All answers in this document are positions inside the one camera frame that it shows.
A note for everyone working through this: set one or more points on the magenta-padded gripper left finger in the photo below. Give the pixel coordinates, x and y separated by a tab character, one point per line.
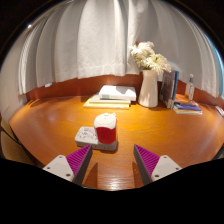
60	166

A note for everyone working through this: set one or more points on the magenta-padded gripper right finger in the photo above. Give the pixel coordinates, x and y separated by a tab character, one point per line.
165	165

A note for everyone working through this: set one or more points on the wooden chair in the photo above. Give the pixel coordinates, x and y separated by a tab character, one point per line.
11	148

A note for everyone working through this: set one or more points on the pale flat book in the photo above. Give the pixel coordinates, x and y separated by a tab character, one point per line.
188	112

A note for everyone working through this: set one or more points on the blue flat book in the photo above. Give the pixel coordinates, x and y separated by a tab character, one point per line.
188	107

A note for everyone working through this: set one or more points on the orange flat book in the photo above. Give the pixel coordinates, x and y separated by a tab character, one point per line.
185	100

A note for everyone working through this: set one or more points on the yellow flat book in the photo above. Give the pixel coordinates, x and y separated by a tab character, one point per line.
103	105

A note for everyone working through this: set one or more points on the white ceramic vase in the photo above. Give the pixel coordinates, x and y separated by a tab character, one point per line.
148	91

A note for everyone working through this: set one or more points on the thin grey book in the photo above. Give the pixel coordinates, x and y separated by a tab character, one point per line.
100	100

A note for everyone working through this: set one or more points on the dark upright book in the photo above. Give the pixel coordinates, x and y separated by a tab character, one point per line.
166	88

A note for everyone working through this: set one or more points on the red book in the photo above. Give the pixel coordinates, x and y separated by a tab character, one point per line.
220	110

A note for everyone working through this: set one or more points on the blue upright book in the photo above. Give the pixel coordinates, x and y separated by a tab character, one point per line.
175	86

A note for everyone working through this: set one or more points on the clear bottle with green label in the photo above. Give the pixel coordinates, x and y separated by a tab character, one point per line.
190	89

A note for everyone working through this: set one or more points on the thick white book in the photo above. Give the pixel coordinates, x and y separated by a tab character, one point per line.
117	92

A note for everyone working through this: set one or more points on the white flower bouquet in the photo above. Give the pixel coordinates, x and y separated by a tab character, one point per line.
150	58

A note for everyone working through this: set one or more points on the white curtain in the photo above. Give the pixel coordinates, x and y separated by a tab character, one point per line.
100	40

